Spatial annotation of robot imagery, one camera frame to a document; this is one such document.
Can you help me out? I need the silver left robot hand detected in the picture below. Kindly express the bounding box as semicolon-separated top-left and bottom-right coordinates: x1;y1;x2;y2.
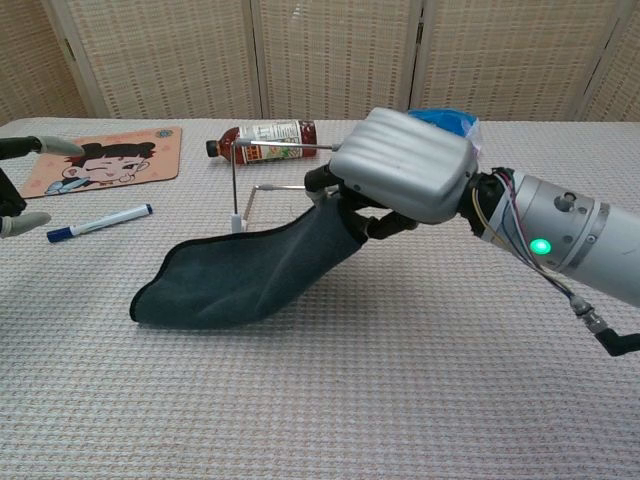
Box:
0;133;86;240

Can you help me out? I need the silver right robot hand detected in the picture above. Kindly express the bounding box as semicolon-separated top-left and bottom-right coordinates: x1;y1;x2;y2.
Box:
303;106;479;241

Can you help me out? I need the yellow and grey towel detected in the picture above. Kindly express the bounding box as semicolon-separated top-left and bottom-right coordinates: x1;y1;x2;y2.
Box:
128;199;369;331

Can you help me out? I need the blue plastic bag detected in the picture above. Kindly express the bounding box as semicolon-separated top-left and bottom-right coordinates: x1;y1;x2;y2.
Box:
407;107;482;156

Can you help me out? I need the cartoon girl mouse pad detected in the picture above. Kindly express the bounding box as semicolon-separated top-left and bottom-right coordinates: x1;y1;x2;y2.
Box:
18;126;184;200

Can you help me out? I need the blue and white marker pen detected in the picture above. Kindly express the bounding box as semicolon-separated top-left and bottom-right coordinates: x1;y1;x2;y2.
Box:
46;202;154;244

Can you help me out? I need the woven bamboo screen panel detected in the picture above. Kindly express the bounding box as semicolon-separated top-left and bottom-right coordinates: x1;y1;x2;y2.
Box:
412;0;626;122
252;0;426;121
44;0;264;121
579;0;640;122
0;0;84;126

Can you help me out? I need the brown tea bottle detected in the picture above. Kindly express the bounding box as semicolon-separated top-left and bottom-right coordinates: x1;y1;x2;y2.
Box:
204;119;319;166

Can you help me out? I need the white woven tablecloth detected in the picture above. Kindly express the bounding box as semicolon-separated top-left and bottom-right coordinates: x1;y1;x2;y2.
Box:
0;117;640;480

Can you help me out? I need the metal towel rack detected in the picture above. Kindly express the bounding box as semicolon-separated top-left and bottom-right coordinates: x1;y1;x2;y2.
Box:
229;138;346;234

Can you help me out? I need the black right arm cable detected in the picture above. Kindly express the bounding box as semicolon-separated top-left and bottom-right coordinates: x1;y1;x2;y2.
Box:
469;172;640;359

